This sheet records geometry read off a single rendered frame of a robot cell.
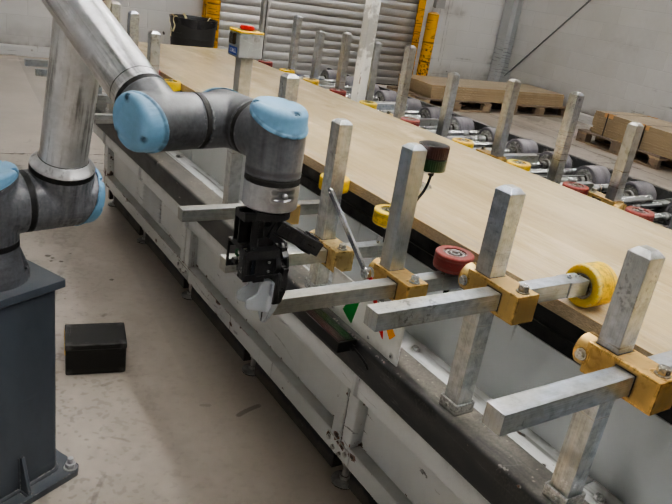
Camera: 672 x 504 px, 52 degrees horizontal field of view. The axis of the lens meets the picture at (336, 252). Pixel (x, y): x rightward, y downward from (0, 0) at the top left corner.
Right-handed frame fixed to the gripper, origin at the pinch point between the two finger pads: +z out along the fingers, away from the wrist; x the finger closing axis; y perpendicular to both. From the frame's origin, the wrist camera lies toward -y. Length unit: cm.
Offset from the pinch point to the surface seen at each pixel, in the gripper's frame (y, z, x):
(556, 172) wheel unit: -137, -6, -54
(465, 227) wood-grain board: -57, -7, -13
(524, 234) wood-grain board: -69, -7, -6
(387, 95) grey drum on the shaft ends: -176, -1, -206
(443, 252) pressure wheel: -39.2, -8.1, -0.5
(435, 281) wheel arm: -36.9, -2.8, 1.4
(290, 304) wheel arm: -3.6, -2.1, 1.4
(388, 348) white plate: -27.0, 10.3, 2.7
